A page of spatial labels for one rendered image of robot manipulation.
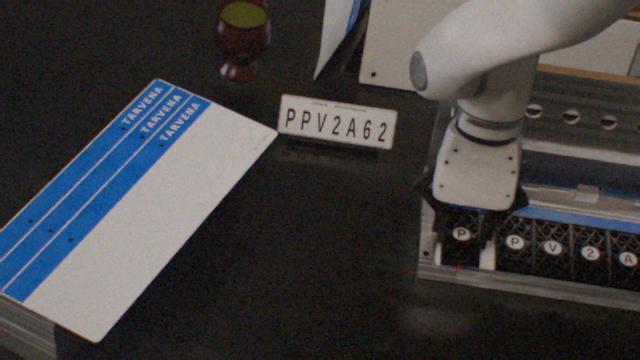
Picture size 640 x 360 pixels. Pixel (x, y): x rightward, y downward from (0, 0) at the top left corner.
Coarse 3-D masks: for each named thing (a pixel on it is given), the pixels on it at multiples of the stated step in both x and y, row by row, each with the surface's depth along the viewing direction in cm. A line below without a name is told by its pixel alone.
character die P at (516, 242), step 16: (512, 224) 169; (528, 224) 170; (496, 240) 167; (512, 240) 167; (528, 240) 168; (496, 256) 165; (512, 256) 165; (528, 256) 166; (512, 272) 164; (528, 272) 163
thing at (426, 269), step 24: (528, 192) 175; (552, 192) 176; (576, 192) 174; (600, 192) 174; (432, 216) 170; (600, 216) 174; (624, 216) 174; (432, 240) 167; (432, 264) 164; (432, 288) 163; (456, 288) 163; (480, 288) 162; (504, 288) 162; (528, 288) 163; (552, 288) 163; (576, 312) 164; (600, 312) 163; (624, 312) 163
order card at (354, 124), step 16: (288, 96) 177; (288, 112) 178; (304, 112) 178; (320, 112) 178; (336, 112) 178; (352, 112) 178; (368, 112) 178; (384, 112) 177; (288, 128) 179; (304, 128) 179; (320, 128) 179; (336, 128) 179; (352, 128) 178; (368, 128) 178; (384, 128) 178; (368, 144) 179; (384, 144) 179
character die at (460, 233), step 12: (456, 216) 170; (468, 216) 170; (456, 228) 167; (468, 228) 167; (444, 240) 165; (456, 240) 166; (468, 240) 166; (444, 252) 164; (456, 252) 165; (468, 252) 165; (444, 264) 164; (456, 264) 163; (468, 264) 163
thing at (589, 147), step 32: (544, 64) 164; (544, 96) 167; (576, 96) 166; (608, 96) 166; (544, 128) 170; (576, 128) 169; (608, 128) 169; (544, 160) 171; (576, 160) 171; (608, 160) 171; (608, 192) 173
